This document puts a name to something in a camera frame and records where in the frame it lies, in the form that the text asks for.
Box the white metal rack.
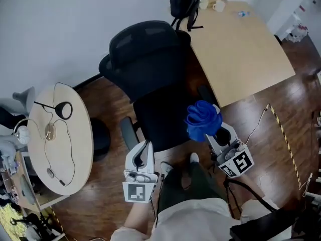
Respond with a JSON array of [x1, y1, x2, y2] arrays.
[[302, 169, 321, 210]]

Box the black backpack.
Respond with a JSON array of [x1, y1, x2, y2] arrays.
[[170, 0, 205, 33]]

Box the yellow black floor tape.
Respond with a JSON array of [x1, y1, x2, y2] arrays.
[[265, 103, 302, 190]]

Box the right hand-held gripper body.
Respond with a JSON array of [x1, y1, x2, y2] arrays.
[[212, 139, 255, 179]]

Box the black bag strap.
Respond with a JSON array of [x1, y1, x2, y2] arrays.
[[222, 179, 278, 213]]

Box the blue cloth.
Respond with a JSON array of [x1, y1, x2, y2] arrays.
[[184, 99, 224, 143]]

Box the grey desk pad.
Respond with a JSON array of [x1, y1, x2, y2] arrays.
[[20, 181, 36, 206]]

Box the thin black lamp cable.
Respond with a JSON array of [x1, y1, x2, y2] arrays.
[[43, 82, 76, 187]]

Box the white floor cable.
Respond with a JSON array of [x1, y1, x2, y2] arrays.
[[245, 104, 270, 145]]

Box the black round table base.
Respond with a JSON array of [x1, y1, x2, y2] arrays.
[[89, 117, 111, 162]]

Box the person's green trousers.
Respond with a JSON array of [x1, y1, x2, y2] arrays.
[[157, 156, 228, 214]]

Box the person's right forearm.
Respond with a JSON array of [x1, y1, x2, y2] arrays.
[[236, 172, 266, 201]]

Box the black desk lamp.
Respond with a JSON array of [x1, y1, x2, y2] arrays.
[[12, 86, 74, 121]]

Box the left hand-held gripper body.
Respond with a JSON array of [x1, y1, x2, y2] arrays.
[[122, 168, 160, 204]]

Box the round wooden table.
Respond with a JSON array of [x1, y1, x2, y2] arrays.
[[27, 84, 94, 196]]

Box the black floor cable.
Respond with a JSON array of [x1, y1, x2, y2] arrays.
[[208, 144, 219, 173]]

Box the gold disc lamp base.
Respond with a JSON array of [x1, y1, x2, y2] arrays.
[[44, 123, 58, 142]]

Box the small wooden side desk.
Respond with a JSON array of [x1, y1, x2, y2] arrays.
[[1, 151, 71, 211]]

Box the person's white shirt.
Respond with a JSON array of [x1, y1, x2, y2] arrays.
[[109, 196, 293, 241]]

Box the black shoulder bag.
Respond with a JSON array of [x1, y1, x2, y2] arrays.
[[229, 208, 303, 241]]

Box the person's left forearm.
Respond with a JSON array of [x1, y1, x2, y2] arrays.
[[123, 200, 154, 234]]

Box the black mesh office chair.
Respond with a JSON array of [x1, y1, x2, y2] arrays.
[[98, 20, 221, 153]]

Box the rectangular wooden desk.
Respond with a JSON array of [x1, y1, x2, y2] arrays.
[[189, 0, 297, 108]]

